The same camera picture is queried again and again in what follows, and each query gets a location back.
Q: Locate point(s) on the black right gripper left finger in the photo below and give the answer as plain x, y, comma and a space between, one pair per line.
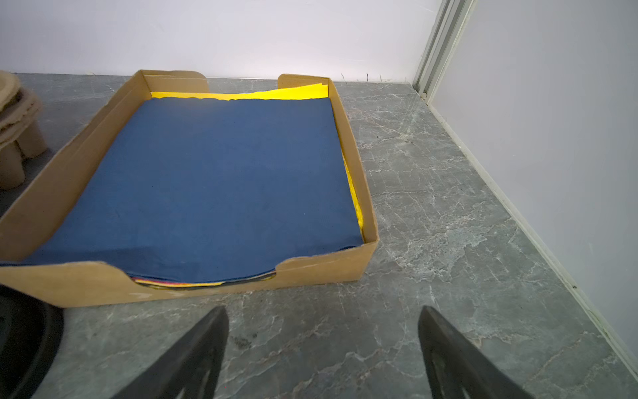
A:
191, 367

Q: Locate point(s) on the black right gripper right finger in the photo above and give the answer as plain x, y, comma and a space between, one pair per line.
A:
455, 367

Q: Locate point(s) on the black coffee cup lid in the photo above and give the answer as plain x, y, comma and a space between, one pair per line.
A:
31, 334

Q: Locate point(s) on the cardboard napkin tray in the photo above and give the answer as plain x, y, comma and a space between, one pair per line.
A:
43, 205

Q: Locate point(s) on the blue napkin stack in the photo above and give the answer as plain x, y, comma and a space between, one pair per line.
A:
206, 191

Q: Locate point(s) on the stacked pulp cup carriers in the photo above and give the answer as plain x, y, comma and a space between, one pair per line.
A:
21, 137

